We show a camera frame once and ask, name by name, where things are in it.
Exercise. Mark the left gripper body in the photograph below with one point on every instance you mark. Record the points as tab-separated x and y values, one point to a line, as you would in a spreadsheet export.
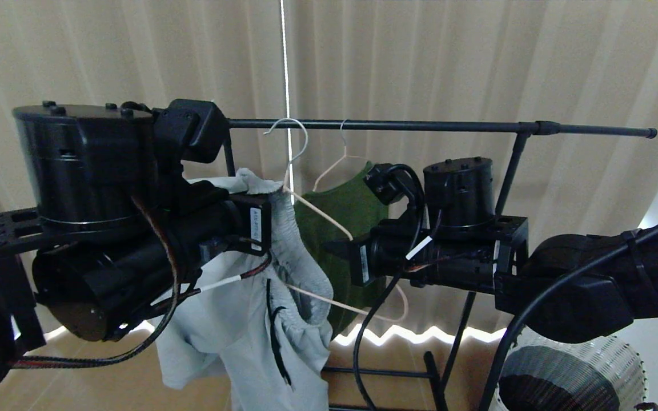
215	217

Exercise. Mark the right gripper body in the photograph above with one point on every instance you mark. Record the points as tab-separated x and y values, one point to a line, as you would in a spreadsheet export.
392	260

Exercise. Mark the green long-sleeved shirt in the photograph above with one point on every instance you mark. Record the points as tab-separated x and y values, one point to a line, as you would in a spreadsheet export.
352	211

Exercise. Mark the pink clothes hanger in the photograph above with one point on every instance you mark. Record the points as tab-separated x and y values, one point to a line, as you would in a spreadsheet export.
320	214
329	168

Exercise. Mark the pale grey garment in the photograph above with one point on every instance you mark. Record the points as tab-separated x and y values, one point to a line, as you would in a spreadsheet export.
232	331

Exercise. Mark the black clothes rack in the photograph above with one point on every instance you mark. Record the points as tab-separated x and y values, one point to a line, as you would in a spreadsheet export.
420	125

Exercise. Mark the white laundry basket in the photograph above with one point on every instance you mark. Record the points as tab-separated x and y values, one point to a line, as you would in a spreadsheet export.
580	354

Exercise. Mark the beige curtain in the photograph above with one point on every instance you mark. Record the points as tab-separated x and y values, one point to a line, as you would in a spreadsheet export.
477	57

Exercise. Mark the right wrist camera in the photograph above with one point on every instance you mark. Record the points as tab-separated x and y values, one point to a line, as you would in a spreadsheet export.
389	182

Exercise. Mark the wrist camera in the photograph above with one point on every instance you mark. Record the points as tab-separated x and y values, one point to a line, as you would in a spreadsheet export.
389	182
192	128

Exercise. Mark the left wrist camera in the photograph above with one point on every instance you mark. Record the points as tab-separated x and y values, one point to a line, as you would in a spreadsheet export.
192	128

